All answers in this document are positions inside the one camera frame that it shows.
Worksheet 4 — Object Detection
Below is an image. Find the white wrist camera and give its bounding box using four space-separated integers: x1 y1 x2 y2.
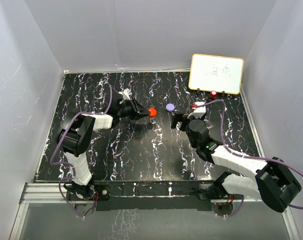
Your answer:
187 102 207 120
119 88 132 101

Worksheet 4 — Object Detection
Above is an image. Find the orange earbud charging case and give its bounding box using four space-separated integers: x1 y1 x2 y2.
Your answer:
148 107 157 118

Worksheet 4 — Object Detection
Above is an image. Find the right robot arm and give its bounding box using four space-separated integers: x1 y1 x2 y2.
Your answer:
170 113 302 213

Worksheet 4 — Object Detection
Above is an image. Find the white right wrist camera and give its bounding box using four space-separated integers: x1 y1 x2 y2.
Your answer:
187 102 207 120

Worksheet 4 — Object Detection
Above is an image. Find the lilac earbud charging case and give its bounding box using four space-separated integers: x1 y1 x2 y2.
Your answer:
165 103 175 113

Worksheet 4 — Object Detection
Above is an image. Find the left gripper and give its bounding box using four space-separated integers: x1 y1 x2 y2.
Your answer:
118 98 151 121

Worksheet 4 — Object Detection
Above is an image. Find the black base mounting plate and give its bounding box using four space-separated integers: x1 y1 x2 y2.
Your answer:
66 181 245 212

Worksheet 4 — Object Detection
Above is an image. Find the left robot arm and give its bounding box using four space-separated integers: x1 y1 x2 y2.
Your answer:
55 98 157 200

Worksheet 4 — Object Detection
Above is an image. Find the aluminium frame rail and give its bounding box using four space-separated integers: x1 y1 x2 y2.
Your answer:
10 183 300 240

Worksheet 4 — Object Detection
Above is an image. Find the yellow framed whiteboard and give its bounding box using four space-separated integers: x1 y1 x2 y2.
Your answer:
188 53 245 95

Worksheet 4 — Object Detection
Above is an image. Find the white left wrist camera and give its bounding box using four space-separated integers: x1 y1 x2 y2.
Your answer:
119 88 132 101

